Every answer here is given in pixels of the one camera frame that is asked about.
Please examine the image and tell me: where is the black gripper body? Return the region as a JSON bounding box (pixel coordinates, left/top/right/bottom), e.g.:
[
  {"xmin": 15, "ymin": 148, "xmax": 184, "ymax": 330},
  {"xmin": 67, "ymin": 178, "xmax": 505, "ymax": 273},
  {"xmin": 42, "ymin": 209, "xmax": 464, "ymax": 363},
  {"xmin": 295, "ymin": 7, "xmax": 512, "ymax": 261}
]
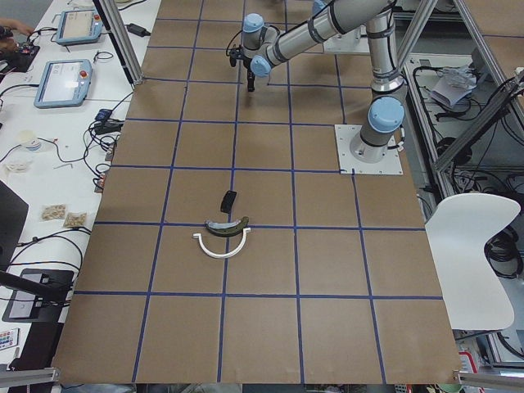
[{"xmin": 247, "ymin": 69, "xmax": 255, "ymax": 82}]

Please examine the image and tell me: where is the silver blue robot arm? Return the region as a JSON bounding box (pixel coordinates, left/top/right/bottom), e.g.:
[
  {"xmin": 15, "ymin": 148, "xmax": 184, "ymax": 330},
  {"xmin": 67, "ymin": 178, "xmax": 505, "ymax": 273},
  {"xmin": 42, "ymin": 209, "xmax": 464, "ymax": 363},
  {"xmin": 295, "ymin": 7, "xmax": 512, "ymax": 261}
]
[{"xmin": 229, "ymin": 1, "xmax": 406, "ymax": 163}]

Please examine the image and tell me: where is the black brake pad plate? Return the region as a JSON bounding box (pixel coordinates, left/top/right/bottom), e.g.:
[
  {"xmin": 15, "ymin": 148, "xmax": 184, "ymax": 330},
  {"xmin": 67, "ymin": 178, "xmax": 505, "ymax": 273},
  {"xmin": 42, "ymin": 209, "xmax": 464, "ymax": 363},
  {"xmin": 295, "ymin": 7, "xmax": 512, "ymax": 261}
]
[{"xmin": 220, "ymin": 190, "xmax": 237, "ymax": 214}]

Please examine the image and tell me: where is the black power adapter brick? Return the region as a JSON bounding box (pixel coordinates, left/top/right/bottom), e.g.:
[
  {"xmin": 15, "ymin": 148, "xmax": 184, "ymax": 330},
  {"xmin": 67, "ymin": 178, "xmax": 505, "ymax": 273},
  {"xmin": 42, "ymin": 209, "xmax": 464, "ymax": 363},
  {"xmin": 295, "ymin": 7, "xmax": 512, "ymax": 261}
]
[{"xmin": 126, "ymin": 23, "xmax": 151, "ymax": 37}]

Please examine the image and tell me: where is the small blue black adapter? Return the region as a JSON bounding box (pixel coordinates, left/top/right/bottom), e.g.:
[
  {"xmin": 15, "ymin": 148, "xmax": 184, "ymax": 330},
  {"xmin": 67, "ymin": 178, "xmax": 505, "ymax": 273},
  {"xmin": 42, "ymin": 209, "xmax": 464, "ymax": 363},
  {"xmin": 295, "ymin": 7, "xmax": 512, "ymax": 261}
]
[{"xmin": 95, "ymin": 108, "xmax": 113, "ymax": 122}]

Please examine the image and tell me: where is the olive green brake shoe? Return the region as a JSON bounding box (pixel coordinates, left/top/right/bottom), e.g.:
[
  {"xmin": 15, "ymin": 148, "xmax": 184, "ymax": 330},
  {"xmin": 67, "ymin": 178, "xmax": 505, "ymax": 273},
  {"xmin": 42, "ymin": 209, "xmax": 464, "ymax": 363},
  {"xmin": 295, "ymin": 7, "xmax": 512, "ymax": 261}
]
[{"xmin": 205, "ymin": 216, "xmax": 250, "ymax": 237}]

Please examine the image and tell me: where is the far teach pendant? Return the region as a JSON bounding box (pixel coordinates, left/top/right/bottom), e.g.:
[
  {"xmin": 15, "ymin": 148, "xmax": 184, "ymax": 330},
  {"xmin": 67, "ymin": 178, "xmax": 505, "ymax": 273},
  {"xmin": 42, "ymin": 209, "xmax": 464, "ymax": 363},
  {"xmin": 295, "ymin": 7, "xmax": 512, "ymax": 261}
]
[{"xmin": 56, "ymin": 9, "xmax": 103, "ymax": 46}]

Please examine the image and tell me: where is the teach pendant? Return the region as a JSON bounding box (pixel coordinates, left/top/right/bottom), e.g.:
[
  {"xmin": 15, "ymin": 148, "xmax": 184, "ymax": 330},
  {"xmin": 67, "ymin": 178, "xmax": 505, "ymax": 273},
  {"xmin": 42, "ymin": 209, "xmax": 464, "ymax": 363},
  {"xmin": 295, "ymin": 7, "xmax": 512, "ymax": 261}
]
[
  {"xmin": 56, "ymin": 9, "xmax": 103, "ymax": 46},
  {"xmin": 34, "ymin": 59, "xmax": 93, "ymax": 109}
]

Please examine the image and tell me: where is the near teach pendant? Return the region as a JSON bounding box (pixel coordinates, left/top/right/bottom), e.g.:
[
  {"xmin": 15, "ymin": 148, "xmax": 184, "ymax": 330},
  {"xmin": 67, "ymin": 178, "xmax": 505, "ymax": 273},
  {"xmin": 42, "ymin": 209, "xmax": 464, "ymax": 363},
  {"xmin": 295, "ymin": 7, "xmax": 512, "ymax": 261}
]
[{"xmin": 34, "ymin": 59, "xmax": 93, "ymax": 109}]

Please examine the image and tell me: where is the white paper cup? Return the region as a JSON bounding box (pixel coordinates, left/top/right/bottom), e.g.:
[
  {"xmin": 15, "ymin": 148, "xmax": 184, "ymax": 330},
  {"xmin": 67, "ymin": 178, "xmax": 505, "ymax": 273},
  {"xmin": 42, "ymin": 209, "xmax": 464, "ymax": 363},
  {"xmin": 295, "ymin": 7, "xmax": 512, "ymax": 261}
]
[{"xmin": 17, "ymin": 129, "xmax": 42, "ymax": 152}]

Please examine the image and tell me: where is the left hand of person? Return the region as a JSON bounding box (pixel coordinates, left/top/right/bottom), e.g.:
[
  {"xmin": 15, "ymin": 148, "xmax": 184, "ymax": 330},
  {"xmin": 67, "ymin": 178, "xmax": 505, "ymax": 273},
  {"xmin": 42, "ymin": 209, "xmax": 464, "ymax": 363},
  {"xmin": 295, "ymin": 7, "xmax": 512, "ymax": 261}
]
[{"xmin": 0, "ymin": 18, "xmax": 34, "ymax": 37}]

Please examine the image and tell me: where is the white plastic chair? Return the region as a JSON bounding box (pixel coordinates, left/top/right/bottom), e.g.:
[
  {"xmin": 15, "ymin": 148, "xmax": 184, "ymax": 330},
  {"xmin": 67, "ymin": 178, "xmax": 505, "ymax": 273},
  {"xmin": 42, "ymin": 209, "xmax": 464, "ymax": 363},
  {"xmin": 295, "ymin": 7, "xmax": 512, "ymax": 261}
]
[{"xmin": 425, "ymin": 193, "xmax": 521, "ymax": 331}]

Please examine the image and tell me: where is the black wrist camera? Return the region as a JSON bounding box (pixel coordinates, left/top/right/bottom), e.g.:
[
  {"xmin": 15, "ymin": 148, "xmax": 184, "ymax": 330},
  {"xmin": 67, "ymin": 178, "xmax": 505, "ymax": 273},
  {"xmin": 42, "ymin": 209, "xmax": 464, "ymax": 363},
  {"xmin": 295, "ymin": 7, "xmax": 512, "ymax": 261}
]
[{"xmin": 228, "ymin": 47, "xmax": 242, "ymax": 68}]

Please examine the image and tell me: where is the aluminium frame post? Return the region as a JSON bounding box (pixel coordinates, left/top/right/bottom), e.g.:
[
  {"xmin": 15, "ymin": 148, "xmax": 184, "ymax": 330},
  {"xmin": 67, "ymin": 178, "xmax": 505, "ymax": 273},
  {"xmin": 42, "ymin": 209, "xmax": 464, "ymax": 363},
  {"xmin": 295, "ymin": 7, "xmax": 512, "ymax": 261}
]
[{"xmin": 93, "ymin": 0, "xmax": 143, "ymax": 86}]

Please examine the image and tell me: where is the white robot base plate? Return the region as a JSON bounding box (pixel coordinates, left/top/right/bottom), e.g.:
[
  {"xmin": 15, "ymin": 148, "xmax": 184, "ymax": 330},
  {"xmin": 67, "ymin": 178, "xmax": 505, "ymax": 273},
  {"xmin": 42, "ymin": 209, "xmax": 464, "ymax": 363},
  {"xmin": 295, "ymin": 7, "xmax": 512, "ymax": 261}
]
[{"xmin": 334, "ymin": 124, "xmax": 404, "ymax": 176}]

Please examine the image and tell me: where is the white curved plastic bracket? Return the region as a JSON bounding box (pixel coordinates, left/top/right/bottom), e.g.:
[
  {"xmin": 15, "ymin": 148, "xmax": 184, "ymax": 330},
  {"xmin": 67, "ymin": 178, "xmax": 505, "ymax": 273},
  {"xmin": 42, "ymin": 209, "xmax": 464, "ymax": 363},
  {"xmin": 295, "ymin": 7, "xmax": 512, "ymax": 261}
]
[{"xmin": 192, "ymin": 228, "xmax": 251, "ymax": 260}]

